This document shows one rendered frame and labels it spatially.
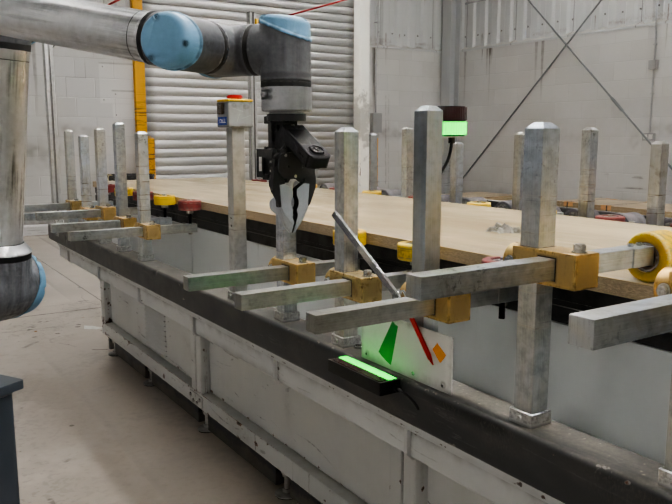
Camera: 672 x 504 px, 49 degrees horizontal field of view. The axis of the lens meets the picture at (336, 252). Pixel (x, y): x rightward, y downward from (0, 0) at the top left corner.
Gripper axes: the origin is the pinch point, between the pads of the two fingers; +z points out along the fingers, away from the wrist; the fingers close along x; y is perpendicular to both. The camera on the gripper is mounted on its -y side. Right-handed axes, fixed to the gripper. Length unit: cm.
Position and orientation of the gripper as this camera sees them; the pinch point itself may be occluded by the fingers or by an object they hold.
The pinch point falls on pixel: (293, 226)
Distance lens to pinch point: 133.3
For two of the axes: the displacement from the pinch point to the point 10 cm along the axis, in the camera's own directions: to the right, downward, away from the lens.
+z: 0.0, 9.9, 1.6
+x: -8.2, 0.9, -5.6
